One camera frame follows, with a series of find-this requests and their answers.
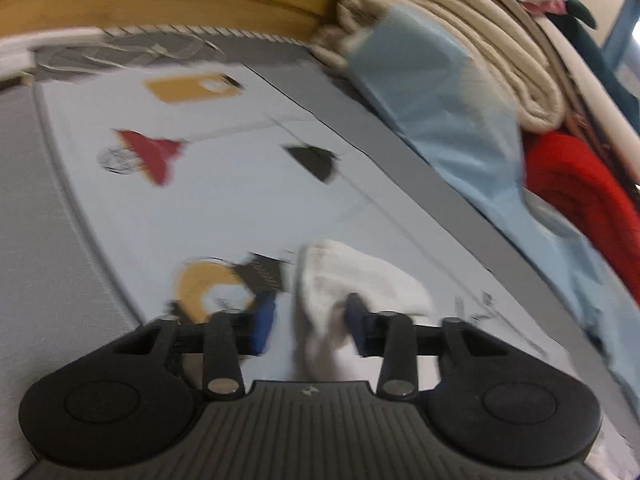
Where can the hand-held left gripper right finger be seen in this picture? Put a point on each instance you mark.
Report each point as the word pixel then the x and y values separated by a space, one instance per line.
pixel 356 321

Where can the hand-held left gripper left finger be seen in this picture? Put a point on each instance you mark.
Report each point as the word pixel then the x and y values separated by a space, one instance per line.
pixel 264 321

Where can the white small garment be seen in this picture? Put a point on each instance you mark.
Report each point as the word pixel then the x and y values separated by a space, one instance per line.
pixel 350 270

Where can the printed light bed sheet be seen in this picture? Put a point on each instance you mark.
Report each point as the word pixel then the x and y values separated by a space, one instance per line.
pixel 240 195

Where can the light blue cloth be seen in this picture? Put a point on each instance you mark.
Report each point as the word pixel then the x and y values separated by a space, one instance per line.
pixel 440 100

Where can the red cloth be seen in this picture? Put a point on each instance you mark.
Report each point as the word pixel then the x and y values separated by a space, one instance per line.
pixel 575 185

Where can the grey patterned cloth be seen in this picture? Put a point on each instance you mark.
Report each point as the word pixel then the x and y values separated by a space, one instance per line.
pixel 125 55

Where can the cream folded blanket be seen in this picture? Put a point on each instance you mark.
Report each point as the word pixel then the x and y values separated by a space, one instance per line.
pixel 475 20

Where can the wooden headboard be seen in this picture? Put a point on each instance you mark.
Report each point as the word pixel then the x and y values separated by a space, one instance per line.
pixel 150 0

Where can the dark teal cloth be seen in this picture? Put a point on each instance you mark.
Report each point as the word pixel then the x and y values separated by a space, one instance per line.
pixel 602 75

